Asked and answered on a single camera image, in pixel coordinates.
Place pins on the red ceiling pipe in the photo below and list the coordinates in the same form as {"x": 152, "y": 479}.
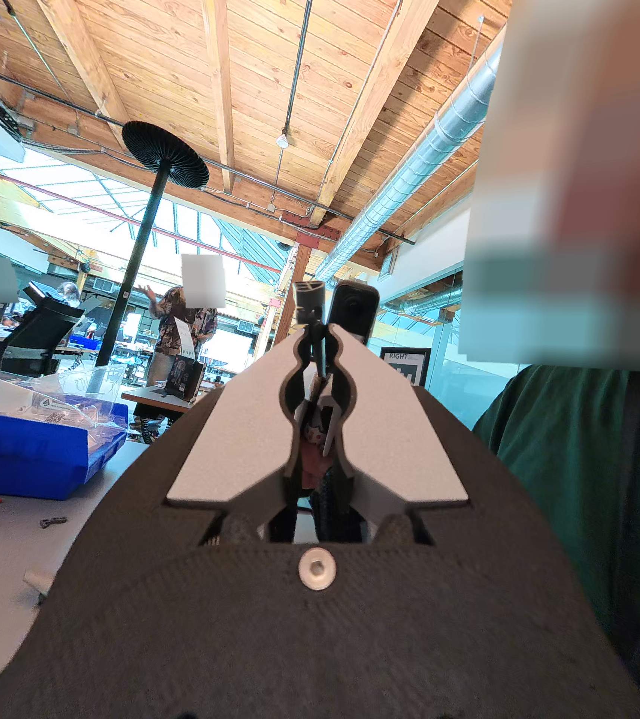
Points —
{"x": 129, "y": 219}

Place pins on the small black box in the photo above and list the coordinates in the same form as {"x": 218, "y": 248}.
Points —
{"x": 184, "y": 377}

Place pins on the black floor lamp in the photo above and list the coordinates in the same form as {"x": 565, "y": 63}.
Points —
{"x": 165, "y": 154}

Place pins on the dark grey lego piece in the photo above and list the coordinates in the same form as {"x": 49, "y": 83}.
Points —
{"x": 53, "y": 522}

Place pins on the clear plastic bag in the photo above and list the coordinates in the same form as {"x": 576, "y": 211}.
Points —
{"x": 81, "y": 387}

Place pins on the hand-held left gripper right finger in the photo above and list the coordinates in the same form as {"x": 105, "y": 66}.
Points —
{"x": 398, "y": 444}

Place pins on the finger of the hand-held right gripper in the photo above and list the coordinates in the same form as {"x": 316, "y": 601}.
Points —
{"x": 331, "y": 413}

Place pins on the hanging light bulb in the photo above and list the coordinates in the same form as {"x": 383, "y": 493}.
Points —
{"x": 281, "y": 140}

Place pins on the silver ventilation duct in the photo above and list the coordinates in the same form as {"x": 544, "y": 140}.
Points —
{"x": 409, "y": 168}

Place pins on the blue plastic bin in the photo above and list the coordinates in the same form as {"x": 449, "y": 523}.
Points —
{"x": 22, "y": 449}

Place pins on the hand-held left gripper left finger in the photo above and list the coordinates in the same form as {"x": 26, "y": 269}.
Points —
{"x": 230, "y": 444}

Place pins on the person in green shirt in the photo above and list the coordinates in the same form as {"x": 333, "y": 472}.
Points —
{"x": 584, "y": 477}

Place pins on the black office chair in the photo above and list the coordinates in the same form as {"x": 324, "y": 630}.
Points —
{"x": 39, "y": 331}

